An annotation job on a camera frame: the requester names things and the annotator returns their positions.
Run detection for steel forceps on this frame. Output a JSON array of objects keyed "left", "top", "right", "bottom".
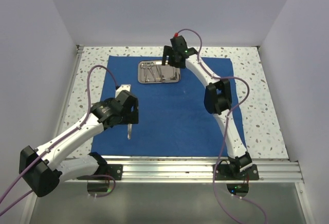
[{"left": 127, "top": 124, "right": 133, "bottom": 140}]

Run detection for steel instrument tray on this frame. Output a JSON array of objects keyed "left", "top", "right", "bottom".
[{"left": 137, "top": 60, "right": 181, "bottom": 84}]

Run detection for blue surgical cloth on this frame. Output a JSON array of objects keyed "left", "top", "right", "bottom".
[{"left": 91, "top": 54, "right": 249, "bottom": 157}]

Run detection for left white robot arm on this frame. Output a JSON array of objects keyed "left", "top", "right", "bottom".
[{"left": 19, "top": 84, "right": 139, "bottom": 197}]

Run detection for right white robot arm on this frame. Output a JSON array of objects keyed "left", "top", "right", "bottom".
[{"left": 162, "top": 33, "right": 252, "bottom": 179}]

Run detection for steel scissors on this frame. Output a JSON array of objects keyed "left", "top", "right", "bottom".
[{"left": 143, "top": 62, "right": 156, "bottom": 82}]

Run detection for steel hemostat clamp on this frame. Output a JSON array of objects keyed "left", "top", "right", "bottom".
[{"left": 150, "top": 66, "right": 160, "bottom": 82}]

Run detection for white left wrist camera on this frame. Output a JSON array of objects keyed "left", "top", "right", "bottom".
[{"left": 115, "top": 84, "right": 131, "bottom": 97}]

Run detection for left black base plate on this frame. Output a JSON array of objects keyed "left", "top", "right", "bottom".
[{"left": 77, "top": 164, "right": 123, "bottom": 180}]

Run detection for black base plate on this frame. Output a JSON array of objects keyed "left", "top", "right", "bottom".
[
  {"left": 77, "top": 164, "right": 123, "bottom": 180},
  {"left": 214, "top": 160, "right": 260, "bottom": 181}
]

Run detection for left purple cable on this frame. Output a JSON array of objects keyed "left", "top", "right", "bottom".
[{"left": 0, "top": 65, "right": 119, "bottom": 209}]

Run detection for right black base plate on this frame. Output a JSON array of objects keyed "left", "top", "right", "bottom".
[{"left": 214, "top": 160, "right": 260, "bottom": 181}]

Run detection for aluminium mounting rail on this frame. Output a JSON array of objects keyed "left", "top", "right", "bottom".
[{"left": 61, "top": 157, "right": 305, "bottom": 183}]

